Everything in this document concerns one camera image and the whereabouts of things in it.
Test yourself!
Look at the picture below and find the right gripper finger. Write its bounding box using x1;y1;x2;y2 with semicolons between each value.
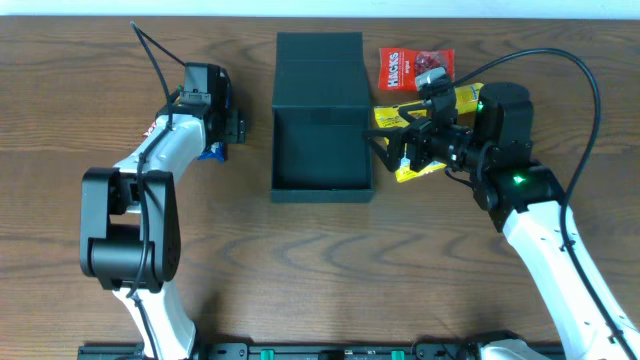
397;102;430;125
362;127;405;172

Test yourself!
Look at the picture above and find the blue Oreo cookie pack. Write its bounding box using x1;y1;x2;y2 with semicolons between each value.
198;142;226;163

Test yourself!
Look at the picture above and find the yellow Hacks candy bag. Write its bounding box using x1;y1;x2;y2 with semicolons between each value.
374;101;445;183

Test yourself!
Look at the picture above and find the red Hacks candy bag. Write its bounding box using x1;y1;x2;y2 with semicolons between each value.
378;48;455;91

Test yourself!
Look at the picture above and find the dark green box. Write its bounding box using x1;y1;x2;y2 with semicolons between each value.
270;32;374;203

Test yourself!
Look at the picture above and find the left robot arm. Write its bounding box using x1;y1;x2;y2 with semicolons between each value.
78;62;246;359

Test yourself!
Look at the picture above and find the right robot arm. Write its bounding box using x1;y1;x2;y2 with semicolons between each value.
363;82;639;359

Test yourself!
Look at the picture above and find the yellow cylindrical candy container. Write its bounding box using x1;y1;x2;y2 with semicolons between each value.
454;83;484;115

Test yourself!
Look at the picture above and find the red KitKat bar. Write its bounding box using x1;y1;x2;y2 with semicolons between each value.
143;120;156;137

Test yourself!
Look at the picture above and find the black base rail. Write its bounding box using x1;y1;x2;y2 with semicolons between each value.
77;343;566;360

